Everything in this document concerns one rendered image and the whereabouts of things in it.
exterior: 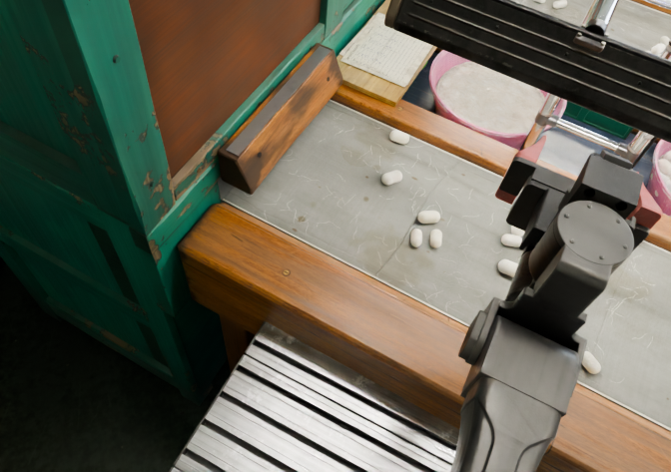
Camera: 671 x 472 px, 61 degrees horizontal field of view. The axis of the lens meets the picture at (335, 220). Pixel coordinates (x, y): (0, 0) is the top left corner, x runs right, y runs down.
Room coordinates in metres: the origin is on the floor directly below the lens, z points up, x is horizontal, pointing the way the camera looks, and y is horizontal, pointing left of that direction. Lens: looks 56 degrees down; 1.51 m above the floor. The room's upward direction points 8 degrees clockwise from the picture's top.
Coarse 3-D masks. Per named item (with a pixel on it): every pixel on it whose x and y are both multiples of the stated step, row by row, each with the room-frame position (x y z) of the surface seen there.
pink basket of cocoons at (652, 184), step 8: (664, 144) 0.80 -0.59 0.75; (656, 152) 0.76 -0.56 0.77; (664, 152) 0.80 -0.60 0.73; (656, 160) 0.74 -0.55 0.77; (656, 168) 0.72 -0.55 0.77; (656, 176) 0.71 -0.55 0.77; (648, 184) 0.74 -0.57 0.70; (656, 184) 0.70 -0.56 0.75; (664, 184) 0.68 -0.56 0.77; (664, 192) 0.67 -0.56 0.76; (656, 200) 0.69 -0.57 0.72; (664, 200) 0.67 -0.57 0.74; (664, 208) 0.67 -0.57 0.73
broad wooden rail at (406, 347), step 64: (192, 256) 0.41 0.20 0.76; (256, 256) 0.42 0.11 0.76; (320, 256) 0.44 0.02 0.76; (256, 320) 0.37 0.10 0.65; (320, 320) 0.34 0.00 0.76; (384, 320) 0.35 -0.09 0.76; (448, 320) 0.37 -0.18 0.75; (384, 384) 0.29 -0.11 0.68; (448, 384) 0.27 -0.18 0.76; (576, 384) 0.31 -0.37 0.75; (576, 448) 0.22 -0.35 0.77; (640, 448) 0.23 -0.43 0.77
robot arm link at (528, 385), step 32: (512, 352) 0.18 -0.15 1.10; (544, 352) 0.19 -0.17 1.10; (576, 352) 0.19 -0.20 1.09; (480, 384) 0.15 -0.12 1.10; (512, 384) 0.16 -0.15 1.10; (544, 384) 0.16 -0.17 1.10; (480, 416) 0.13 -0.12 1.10; (512, 416) 0.13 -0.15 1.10; (544, 416) 0.14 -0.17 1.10; (480, 448) 0.11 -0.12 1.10; (512, 448) 0.11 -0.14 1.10; (544, 448) 0.12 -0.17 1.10
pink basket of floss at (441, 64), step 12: (444, 60) 0.95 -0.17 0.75; (456, 60) 0.97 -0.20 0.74; (468, 60) 0.99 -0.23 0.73; (432, 72) 0.89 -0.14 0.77; (444, 72) 0.94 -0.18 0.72; (432, 84) 0.85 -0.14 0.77; (444, 108) 0.79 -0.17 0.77; (564, 108) 0.84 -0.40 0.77; (456, 120) 0.78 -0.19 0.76; (480, 132) 0.76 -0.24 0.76; (492, 132) 0.75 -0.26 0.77; (516, 144) 0.77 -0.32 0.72
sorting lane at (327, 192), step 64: (320, 128) 0.72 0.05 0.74; (384, 128) 0.75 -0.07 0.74; (256, 192) 0.56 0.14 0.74; (320, 192) 0.58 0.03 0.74; (384, 192) 0.60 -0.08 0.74; (448, 192) 0.62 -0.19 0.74; (384, 256) 0.47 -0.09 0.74; (448, 256) 0.49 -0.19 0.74; (512, 256) 0.51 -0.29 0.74; (640, 256) 0.55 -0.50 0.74; (640, 320) 0.43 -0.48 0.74; (640, 384) 0.32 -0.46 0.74
